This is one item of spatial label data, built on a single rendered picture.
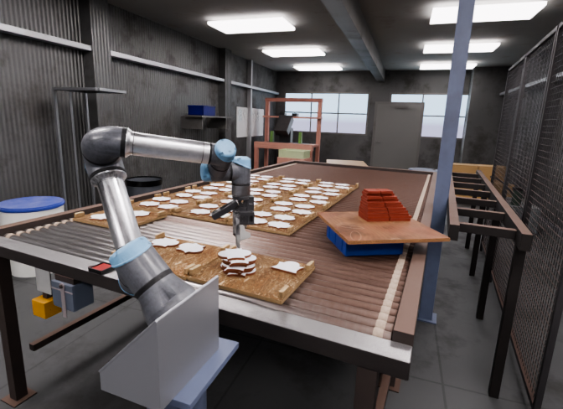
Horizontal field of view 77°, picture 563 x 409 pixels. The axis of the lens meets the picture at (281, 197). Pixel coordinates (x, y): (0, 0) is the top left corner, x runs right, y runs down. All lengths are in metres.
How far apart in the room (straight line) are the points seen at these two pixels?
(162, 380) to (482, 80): 10.26
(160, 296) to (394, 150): 10.22
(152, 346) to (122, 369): 0.13
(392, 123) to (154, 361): 10.36
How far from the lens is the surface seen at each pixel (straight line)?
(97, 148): 1.25
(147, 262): 1.05
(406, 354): 1.15
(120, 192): 1.29
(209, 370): 1.10
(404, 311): 1.29
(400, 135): 10.93
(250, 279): 1.43
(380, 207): 1.98
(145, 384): 0.99
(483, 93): 10.65
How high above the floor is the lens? 1.55
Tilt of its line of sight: 12 degrees down
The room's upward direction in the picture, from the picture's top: 2 degrees clockwise
